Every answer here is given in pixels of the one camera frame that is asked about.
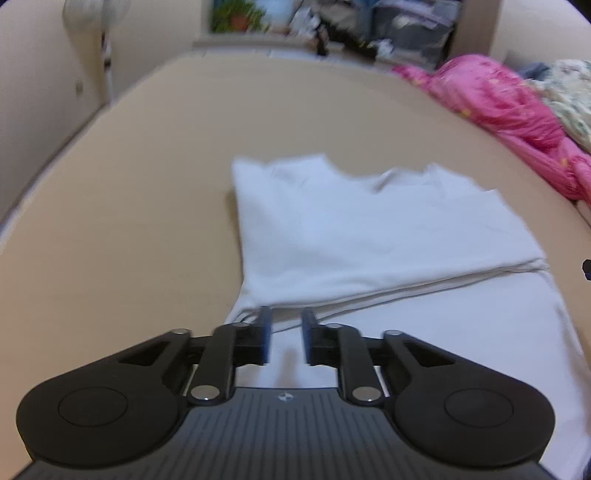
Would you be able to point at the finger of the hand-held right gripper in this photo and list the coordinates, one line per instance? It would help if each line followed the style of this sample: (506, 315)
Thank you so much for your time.
(587, 269)

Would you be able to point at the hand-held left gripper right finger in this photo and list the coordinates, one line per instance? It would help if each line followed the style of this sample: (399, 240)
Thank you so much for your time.
(306, 337)

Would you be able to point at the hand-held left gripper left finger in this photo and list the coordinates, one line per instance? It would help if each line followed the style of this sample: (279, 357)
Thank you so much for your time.
(265, 334)

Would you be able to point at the white t-shirt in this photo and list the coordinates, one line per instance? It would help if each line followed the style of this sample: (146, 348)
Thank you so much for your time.
(369, 230)

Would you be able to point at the pile of dark clothes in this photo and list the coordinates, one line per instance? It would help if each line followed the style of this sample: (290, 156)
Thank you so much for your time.
(332, 25)

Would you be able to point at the pale floral quilt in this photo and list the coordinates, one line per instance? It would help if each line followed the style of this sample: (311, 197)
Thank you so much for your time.
(572, 97)

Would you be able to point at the beige bed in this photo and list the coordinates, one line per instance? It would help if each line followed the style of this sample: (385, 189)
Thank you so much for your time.
(138, 207)

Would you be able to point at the pink floral quilt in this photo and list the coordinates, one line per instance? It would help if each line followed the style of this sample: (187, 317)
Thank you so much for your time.
(503, 106)

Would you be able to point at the grey-blue cloth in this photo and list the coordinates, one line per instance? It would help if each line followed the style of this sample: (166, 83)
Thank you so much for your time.
(536, 71)

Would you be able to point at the wooden wardrobe shelf unit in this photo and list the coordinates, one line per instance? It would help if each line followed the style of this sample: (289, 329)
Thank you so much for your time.
(478, 27)

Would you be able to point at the clear plastic storage bin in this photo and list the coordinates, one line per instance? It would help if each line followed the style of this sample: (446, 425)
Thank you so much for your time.
(413, 32)

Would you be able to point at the crumpled white tissue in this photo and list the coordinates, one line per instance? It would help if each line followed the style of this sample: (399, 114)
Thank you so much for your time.
(384, 47)

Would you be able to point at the potted green plant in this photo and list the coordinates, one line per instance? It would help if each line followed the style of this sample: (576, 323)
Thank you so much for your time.
(238, 16)

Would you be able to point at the white standing fan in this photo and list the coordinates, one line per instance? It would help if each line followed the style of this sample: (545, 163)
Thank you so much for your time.
(94, 14)

